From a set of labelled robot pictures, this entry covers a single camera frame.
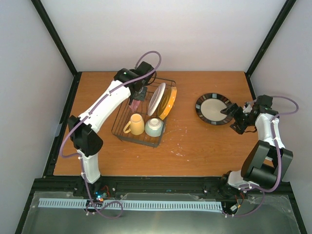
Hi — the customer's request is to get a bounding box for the light green ceramic bowl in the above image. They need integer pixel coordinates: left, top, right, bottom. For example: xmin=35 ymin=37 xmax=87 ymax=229
xmin=144 ymin=118 xmax=163 ymax=137

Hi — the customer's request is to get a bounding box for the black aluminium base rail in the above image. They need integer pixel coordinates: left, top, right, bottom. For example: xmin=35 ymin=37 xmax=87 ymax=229
xmin=31 ymin=175 xmax=292 ymax=199

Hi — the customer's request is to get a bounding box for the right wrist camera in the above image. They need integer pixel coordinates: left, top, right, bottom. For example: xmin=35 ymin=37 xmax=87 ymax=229
xmin=243 ymin=102 xmax=254 ymax=113

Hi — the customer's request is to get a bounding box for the black rimmed cream plate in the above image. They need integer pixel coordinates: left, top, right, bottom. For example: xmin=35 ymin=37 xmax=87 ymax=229
xmin=195 ymin=93 xmax=233 ymax=125

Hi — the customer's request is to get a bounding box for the pink dotted plate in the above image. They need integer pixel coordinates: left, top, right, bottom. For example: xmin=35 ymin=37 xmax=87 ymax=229
xmin=129 ymin=99 xmax=141 ymax=113

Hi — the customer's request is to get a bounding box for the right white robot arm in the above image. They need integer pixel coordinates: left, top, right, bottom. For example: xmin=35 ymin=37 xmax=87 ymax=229
xmin=218 ymin=95 xmax=293 ymax=198

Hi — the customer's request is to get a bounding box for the dark wire dish rack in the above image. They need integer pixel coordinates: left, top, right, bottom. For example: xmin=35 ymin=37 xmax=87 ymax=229
xmin=112 ymin=78 xmax=176 ymax=148

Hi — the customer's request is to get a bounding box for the black frame post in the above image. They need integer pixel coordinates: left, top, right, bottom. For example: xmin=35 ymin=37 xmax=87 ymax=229
xmin=31 ymin=0 xmax=80 ymax=77
xmin=245 ymin=0 xmax=296 ymax=78

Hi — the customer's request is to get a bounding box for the light blue cable duct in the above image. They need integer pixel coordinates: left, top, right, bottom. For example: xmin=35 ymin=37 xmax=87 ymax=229
xmin=38 ymin=198 xmax=222 ymax=213

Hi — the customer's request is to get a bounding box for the left black frame post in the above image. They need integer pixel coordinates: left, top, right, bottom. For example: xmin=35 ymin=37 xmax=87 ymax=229
xmin=31 ymin=0 xmax=80 ymax=77

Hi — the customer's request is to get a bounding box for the yellow ceramic mug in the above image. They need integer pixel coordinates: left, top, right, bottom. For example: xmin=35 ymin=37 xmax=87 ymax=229
xmin=123 ymin=114 xmax=145 ymax=136

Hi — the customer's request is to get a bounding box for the black white striped plate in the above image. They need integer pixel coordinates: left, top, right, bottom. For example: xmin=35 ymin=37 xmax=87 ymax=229
xmin=147 ymin=82 xmax=166 ymax=116

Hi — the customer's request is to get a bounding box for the orange dotted plate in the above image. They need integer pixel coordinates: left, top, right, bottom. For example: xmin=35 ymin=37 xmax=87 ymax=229
xmin=157 ymin=87 xmax=177 ymax=120

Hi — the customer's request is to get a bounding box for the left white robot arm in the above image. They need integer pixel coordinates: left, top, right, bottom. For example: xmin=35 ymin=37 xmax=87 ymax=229
xmin=68 ymin=61 xmax=156 ymax=196

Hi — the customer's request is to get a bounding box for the right black frame post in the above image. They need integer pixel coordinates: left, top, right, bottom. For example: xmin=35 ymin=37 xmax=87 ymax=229
xmin=245 ymin=0 xmax=296 ymax=78

